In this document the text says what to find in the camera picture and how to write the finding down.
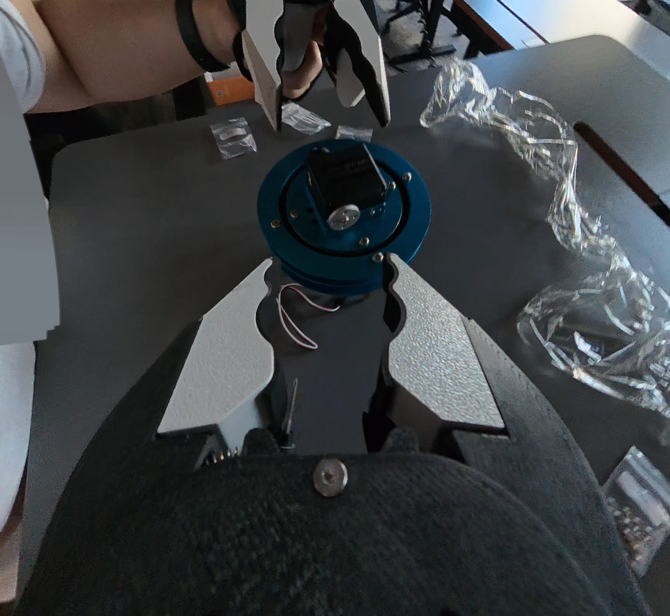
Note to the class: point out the clear plastic wrap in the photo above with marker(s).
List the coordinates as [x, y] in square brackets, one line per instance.
[565, 197]

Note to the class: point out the thin metal tool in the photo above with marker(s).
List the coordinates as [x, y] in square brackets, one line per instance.
[289, 417]

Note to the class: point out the orange box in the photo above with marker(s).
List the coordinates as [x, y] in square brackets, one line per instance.
[230, 91]

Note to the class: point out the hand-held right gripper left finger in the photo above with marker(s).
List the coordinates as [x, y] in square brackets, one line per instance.
[225, 359]

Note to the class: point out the white desk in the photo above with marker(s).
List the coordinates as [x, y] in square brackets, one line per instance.
[523, 4]

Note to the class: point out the dark grey desk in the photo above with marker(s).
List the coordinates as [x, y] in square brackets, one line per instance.
[157, 234]

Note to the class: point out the small clear screw bag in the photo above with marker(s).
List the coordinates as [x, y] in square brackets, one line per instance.
[353, 133]
[636, 506]
[306, 119]
[233, 137]

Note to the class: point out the black wristband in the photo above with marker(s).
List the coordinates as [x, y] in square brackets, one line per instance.
[186, 25]

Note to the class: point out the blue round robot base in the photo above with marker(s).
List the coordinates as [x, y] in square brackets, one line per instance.
[282, 244]

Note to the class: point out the person's left hand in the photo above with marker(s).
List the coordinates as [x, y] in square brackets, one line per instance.
[303, 77]

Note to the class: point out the black servo motor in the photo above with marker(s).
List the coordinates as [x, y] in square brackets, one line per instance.
[345, 176]

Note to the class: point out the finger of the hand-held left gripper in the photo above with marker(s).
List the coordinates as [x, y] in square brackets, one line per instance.
[261, 45]
[364, 45]

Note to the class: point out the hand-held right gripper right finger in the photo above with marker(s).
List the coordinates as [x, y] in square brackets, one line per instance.
[442, 365]

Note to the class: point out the person's left forearm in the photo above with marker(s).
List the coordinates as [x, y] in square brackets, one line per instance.
[115, 45]

